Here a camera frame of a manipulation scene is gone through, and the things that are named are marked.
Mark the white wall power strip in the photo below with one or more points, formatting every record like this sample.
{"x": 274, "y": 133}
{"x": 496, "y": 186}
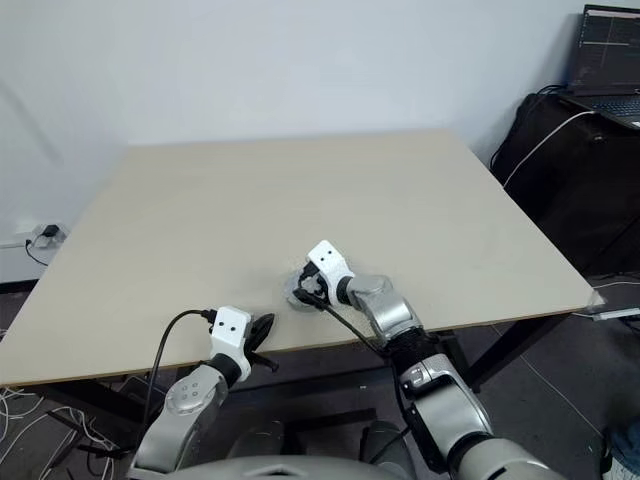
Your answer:
{"x": 62, "y": 235}

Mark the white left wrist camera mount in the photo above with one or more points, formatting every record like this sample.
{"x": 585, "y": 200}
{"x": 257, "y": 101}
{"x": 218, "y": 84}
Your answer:
{"x": 230, "y": 325}

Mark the round motor lid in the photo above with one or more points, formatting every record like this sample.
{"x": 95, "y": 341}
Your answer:
{"x": 291, "y": 284}

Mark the clear table corner guard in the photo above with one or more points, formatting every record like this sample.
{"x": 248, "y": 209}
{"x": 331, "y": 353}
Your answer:
{"x": 597, "y": 298}

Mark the large black case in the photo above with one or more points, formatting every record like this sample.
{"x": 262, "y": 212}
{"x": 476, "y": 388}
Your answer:
{"x": 575, "y": 200}

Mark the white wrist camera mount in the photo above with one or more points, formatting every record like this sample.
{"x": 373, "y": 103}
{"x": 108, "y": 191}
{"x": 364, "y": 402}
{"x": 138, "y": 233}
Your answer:
{"x": 330, "y": 262}
{"x": 230, "y": 325}

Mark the white bar-shaped power strip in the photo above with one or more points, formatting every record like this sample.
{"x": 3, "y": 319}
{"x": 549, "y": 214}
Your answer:
{"x": 610, "y": 315}

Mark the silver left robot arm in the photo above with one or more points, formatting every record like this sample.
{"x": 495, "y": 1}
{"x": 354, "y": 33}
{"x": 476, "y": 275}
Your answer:
{"x": 187, "y": 395}

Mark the black metal table frame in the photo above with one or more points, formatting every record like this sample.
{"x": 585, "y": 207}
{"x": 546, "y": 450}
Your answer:
{"x": 505, "y": 345}

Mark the black open laptop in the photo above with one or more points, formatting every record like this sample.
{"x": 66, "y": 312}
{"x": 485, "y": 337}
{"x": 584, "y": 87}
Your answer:
{"x": 610, "y": 45}

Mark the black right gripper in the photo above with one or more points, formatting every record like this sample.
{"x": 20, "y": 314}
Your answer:
{"x": 314, "y": 292}

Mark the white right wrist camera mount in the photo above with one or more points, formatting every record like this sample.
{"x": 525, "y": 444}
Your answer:
{"x": 330, "y": 262}

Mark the grey robot torso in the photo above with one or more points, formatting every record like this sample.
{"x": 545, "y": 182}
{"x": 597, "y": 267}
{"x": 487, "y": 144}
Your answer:
{"x": 320, "y": 467}

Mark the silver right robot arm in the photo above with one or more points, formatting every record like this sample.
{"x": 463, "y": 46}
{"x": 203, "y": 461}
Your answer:
{"x": 395, "y": 310}

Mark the dark rounded shape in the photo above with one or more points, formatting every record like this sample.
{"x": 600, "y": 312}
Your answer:
{"x": 260, "y": 437}
{"x": 385, "y": 437}

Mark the black flat device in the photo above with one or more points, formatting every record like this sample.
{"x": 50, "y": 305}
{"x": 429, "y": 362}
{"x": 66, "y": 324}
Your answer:
{"x": 139, "y": 385}

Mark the blue denim fabric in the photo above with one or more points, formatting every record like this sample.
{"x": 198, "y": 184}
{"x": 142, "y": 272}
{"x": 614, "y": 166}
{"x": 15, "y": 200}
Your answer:
{"x": 625, "y": 450}

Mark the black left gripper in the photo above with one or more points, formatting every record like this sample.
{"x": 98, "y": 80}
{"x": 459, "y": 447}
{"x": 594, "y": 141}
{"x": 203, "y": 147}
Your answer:
{"x": 262, "y": 361}

